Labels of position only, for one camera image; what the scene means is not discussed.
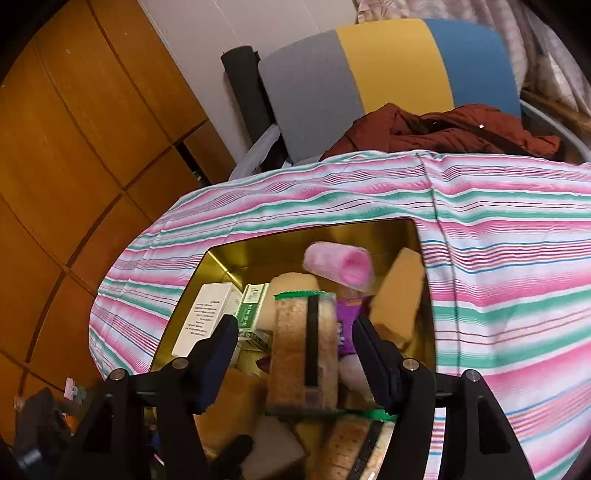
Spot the green cracker packet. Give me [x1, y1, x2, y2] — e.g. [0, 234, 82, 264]
[266, 291, 339, 415]

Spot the brown sponge slab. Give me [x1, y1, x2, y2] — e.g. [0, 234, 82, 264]
[194, 368, 266, 458]

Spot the tan sponge block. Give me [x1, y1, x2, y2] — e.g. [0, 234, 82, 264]
[370, 248, 425, 350]

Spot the white foam block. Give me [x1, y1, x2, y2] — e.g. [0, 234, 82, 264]
[242, 416, 307, 480]

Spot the white carton box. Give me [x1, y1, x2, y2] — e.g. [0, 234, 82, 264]
[171, 282, 242, 357]

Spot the purple snack packet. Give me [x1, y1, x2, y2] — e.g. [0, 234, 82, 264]
[335, 296, 373, 357]

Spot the green white small box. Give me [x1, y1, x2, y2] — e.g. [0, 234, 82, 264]
[236, 283, 270, 331]

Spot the striped pink green bedsheet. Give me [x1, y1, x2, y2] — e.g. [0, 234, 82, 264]
[88, 150, 590, 479]

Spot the pink tape roll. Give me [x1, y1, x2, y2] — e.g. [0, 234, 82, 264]
[303, 241, 374, 291]

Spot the gold metal tin box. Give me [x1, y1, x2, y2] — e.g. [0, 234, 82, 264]
[149, 217, 438, 480]

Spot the beige round sponge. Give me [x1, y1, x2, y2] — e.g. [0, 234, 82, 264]
[256, 272, 320, 332]

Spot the wooden wardrobe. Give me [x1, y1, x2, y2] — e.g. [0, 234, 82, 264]
[1, 1, 235, 441]

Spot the rust red jacket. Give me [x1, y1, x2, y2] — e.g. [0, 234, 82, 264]
[322, 103, 562, 160]

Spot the pink patterned curtain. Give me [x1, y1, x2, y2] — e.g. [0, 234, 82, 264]
[356, 0, 590, 115]

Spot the grey yellow blue chair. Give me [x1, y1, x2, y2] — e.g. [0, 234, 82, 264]
[259, 19, 590, 161]

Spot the black rolled mat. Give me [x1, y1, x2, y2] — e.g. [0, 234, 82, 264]
[220, 44, 290, 169]

